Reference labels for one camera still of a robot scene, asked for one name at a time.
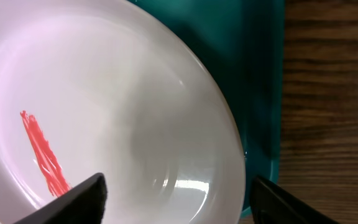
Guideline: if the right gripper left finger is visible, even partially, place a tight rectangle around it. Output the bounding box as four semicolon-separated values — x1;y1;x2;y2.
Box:
15;172;108;224

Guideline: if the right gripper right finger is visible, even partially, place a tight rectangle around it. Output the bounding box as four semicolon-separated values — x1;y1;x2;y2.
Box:
249;176;339;224

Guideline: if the white plate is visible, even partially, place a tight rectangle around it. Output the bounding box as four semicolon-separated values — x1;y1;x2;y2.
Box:
0;1;245;223

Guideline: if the teal plastic serving tray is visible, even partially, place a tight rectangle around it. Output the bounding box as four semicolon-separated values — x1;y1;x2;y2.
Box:
127;1;284;218

